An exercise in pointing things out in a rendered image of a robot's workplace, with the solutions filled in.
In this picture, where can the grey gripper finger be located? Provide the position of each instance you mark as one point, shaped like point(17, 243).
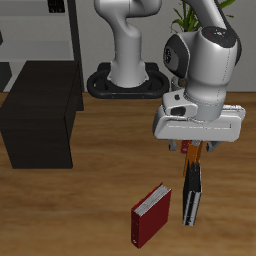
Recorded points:
point(172, 146)
point(212, 146)

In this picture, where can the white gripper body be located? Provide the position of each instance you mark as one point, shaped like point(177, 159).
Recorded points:
point(196, 130)

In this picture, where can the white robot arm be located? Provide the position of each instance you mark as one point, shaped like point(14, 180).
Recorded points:
point(206, 63)

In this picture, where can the red book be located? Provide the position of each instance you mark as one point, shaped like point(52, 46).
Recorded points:
point(154, 216)

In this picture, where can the green pot plant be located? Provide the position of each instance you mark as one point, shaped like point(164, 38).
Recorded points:
point(186, 18)

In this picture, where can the dark brown desk caddy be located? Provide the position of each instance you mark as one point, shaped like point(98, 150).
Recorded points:
point(36, 116)

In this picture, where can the black box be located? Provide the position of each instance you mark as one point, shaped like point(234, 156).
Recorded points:
point(56, 5)

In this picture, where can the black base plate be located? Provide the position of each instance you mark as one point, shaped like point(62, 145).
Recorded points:
point(96, 87)

